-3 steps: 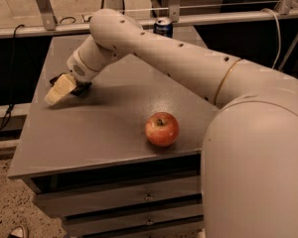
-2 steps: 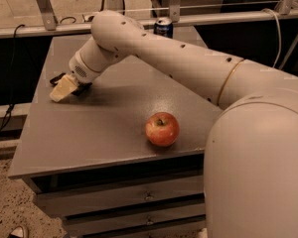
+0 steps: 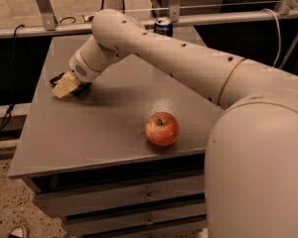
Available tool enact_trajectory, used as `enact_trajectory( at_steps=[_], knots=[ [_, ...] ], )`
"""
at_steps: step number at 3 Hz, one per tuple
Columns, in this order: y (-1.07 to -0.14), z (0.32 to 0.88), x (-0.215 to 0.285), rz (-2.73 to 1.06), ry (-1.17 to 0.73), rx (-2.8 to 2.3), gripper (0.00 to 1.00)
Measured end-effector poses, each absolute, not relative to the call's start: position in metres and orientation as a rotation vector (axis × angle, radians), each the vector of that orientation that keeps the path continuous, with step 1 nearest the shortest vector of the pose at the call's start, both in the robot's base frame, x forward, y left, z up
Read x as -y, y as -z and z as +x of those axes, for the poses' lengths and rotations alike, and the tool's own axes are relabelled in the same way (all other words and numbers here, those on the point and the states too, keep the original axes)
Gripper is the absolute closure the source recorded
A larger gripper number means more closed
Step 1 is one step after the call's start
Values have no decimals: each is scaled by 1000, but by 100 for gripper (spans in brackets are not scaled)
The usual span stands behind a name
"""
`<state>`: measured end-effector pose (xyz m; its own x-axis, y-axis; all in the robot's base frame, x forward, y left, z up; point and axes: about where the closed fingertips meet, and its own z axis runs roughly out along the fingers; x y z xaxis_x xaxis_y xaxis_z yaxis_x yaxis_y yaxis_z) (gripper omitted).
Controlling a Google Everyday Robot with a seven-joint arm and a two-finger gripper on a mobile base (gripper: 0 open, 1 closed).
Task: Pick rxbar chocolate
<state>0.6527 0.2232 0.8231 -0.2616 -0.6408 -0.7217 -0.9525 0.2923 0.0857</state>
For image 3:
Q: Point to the grey metal railing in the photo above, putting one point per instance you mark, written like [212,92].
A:
[27,18]

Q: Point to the shoe tip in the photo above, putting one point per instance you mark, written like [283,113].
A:
[19,232]

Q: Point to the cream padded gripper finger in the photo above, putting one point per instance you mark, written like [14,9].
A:
[66,84]

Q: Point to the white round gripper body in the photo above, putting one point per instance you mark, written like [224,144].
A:
[78,67]

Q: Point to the white power strip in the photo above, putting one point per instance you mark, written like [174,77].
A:
[87,18]

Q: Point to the grey drawer cabinet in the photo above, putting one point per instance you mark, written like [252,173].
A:
[88,161]

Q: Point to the blue soda can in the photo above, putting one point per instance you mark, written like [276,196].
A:
[163,26]

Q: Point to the black rxbar chocolate bar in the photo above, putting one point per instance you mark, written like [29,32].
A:
[82,87]

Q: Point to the red apple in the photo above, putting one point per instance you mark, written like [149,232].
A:
[162,129]

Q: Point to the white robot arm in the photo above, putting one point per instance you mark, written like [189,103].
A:
[251,162]

